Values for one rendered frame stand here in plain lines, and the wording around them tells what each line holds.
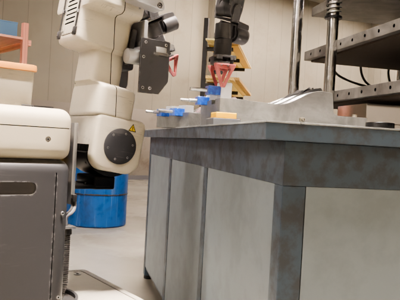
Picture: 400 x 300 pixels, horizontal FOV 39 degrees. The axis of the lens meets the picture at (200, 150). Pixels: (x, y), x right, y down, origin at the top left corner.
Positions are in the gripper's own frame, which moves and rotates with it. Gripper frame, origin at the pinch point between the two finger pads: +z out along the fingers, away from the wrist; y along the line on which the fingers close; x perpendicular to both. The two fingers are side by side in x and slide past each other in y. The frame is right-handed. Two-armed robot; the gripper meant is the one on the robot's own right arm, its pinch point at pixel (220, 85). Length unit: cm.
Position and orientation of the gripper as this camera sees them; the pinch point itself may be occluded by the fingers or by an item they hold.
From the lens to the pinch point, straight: 180.2
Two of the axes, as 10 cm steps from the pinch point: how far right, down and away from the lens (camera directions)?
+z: -0.6, 10.0, 0.3
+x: -9.7, -0.5, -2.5
